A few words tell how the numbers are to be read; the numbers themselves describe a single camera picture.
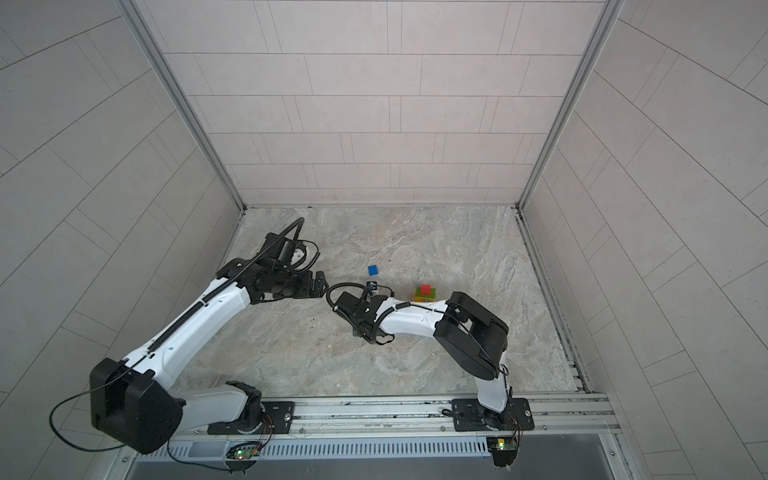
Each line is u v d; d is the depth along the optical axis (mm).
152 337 428
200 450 694
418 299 873
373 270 986
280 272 653
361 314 658
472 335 495
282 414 710
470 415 709
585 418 725
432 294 862
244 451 642
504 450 680
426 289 846
